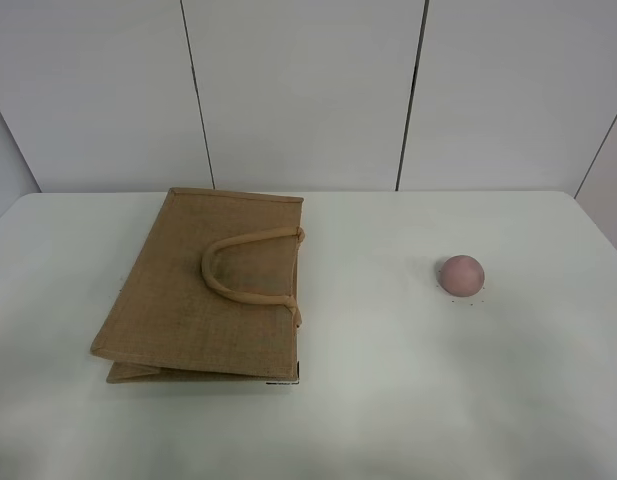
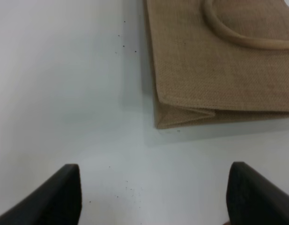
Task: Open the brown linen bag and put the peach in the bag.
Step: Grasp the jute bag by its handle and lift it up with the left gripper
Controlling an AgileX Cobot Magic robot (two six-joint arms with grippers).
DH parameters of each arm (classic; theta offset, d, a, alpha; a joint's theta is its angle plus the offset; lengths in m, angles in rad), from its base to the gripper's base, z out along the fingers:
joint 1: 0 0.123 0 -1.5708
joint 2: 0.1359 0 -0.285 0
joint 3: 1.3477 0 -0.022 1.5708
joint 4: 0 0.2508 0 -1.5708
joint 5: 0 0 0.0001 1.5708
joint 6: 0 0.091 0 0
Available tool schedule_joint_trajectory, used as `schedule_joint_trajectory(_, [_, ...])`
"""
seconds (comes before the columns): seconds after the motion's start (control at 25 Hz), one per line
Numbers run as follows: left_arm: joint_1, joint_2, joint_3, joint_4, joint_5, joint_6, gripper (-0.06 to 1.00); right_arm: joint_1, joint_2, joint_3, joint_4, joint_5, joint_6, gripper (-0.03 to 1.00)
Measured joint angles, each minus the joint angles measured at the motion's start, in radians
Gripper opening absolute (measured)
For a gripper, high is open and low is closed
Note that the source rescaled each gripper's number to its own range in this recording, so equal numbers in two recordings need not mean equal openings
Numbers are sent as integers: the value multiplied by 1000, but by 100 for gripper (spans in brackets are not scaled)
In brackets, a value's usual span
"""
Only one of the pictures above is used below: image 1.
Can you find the brown linen tote bag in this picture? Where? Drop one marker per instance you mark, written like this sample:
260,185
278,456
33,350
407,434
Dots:
212,295

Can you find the pink peach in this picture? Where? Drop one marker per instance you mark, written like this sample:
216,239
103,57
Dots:
461,276

